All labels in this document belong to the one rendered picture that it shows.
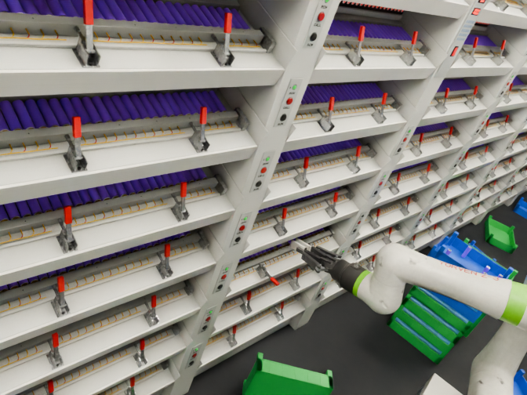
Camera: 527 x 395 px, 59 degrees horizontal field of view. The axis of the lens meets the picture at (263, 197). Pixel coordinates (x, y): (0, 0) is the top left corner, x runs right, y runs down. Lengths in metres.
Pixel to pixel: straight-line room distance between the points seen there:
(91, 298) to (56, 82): 0.57
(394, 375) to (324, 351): 0.34
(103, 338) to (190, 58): 0.78
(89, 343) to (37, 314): 0.24
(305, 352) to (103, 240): 1.38
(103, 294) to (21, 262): 0.27
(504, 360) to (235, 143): 1.15
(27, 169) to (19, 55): 0.20
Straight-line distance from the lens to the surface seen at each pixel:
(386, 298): 1.47
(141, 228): 1.06
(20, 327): 1.12
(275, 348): 2.16
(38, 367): 1.29
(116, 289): 1.19
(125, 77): 0.80
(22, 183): 0.84
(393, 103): 1.66
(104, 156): 0.91
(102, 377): 1.50
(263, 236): 1.46
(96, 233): 1.03
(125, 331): 1.36
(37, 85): 0.76
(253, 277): 1.60
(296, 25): 1.01
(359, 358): 2.33
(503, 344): 1.74
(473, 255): 2.45
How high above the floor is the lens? 1.62
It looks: 33 degrees down
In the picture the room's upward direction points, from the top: 21 degrees clockwise
